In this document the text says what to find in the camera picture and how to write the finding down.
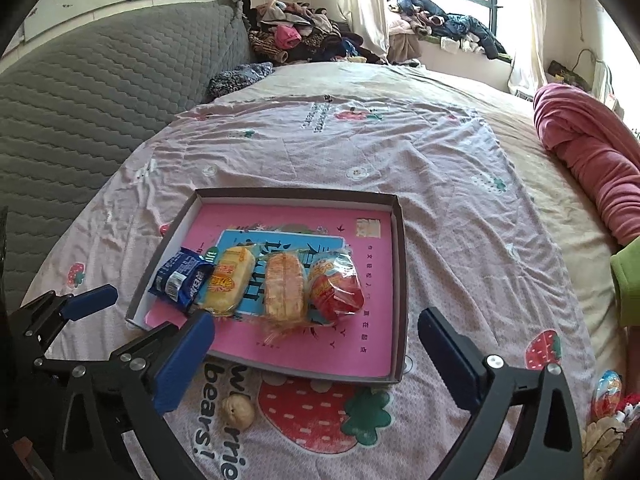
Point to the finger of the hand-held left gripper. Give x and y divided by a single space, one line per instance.
150 336
90 301

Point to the shallow cardboard box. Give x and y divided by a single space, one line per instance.
395 310

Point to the rolled pink blanket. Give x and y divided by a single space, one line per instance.
590 145

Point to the pink printed book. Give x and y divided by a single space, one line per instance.
350 345

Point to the strawberry printed pink blanket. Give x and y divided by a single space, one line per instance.
325 150

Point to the beige bed sheet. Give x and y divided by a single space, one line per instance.
450 85

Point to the small round pastry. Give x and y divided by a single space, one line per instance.
239 409

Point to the pile of dark jackets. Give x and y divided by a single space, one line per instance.
445 22

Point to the yellow cake packet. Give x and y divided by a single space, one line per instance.
227 282

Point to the cream curtain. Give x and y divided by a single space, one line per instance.
362 5
527 25

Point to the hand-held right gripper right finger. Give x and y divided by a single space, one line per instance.
450 360

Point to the round colourful snack packet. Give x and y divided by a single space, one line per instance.
606 394

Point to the green cloth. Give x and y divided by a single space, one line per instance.
627 280

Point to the white lace cloth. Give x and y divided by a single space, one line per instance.
602 442

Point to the white appliance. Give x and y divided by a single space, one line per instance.
605 82

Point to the red snack packet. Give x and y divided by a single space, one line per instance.
334 285

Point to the grey quilted headboard cover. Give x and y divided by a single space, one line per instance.
100 85

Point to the orange biscuit packet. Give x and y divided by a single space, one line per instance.
285 290

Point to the dark flat object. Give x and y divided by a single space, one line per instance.
567 74

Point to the pile of mixed clothes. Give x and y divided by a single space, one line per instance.
300 35

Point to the blue snack packet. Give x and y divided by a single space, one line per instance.
177 280

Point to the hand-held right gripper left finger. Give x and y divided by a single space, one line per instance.
180 360

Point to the dark patterned cloth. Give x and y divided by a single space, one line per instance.
240 77

